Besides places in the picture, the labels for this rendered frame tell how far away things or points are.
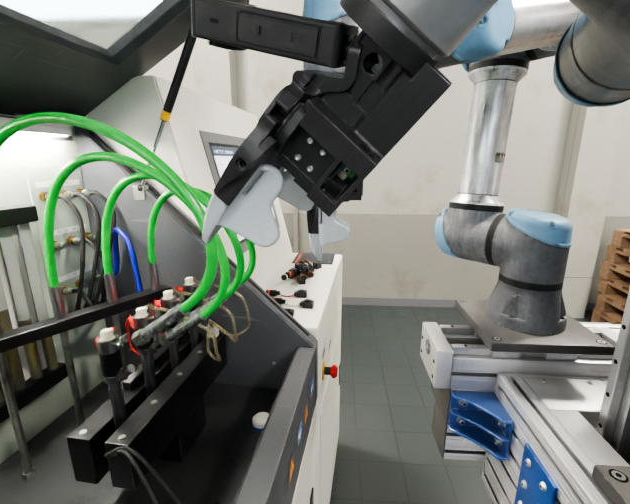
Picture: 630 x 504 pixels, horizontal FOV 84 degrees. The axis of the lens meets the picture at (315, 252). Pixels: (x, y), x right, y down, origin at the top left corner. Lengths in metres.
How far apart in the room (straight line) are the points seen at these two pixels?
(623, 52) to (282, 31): 0.19
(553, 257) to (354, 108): 0.61
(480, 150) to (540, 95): 2.83
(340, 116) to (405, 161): 3.05
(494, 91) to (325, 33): 0.66
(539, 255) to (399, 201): 2.59
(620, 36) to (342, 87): 0.14
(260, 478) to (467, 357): 0.47
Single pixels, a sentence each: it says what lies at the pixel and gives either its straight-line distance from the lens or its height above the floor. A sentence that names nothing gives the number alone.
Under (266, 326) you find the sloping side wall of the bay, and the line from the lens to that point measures 0.85.
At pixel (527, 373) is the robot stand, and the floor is 0.95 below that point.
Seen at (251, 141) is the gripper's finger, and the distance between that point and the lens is 0.25.
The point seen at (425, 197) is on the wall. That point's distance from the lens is 3.36.
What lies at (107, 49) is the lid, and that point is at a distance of 0.87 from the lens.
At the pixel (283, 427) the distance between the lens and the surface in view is 0.64.
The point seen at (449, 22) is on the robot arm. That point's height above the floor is 1.44.
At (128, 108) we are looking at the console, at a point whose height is 1.48.
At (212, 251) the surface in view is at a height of 1.26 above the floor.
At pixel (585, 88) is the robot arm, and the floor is 1.42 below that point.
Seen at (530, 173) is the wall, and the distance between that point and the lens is 3.65.
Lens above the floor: 1.37
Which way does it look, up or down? 15 degrees down
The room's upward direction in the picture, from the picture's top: straight up
